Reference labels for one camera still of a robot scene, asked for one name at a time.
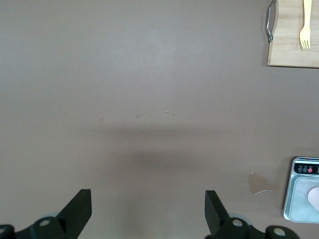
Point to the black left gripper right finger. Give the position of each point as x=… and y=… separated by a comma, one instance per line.
x=216, y=219

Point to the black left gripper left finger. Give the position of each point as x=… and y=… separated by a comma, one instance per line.
x=72, y=214

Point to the pink plastic cup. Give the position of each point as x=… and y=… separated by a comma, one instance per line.
x=314, y=198

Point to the silver digital kitchen scale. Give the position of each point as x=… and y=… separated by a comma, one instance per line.
x=299, y=206

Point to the wooden cutting board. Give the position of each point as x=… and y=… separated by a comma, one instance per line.
x=286, y=49

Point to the yellow plastic fork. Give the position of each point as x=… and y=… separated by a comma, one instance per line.
x=306, y=35

